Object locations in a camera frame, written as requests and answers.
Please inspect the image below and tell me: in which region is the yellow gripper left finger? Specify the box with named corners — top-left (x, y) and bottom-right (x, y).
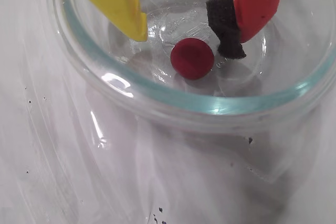
top-left (60, 0), bottom-right (148, 42)

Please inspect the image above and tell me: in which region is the red ball pill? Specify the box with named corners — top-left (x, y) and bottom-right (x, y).
top-left (170, 37), bottom-right (215, 80)

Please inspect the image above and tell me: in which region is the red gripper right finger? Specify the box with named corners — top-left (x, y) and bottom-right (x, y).
top-left (206, 0), bottom-right (287, 60)

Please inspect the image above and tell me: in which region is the white tablecloth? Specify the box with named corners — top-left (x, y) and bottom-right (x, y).
top-left (0, 0), bottom-right (336, 224)

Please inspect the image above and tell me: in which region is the small clear glass bowl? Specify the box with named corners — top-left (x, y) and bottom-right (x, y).
top-left (39, 0), bottom-right (336, 198)

